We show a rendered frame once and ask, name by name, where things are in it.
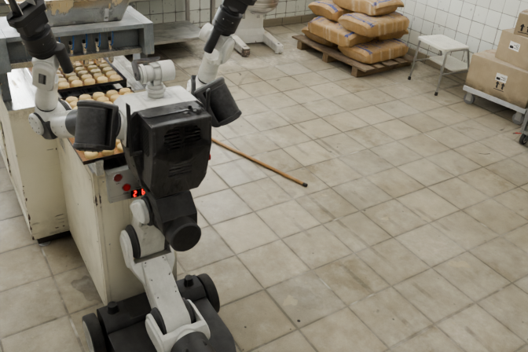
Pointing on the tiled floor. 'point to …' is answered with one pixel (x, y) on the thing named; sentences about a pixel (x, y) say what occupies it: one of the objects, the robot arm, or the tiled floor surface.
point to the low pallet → (331, 53)
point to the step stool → (444, 55)
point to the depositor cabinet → (40, 157)
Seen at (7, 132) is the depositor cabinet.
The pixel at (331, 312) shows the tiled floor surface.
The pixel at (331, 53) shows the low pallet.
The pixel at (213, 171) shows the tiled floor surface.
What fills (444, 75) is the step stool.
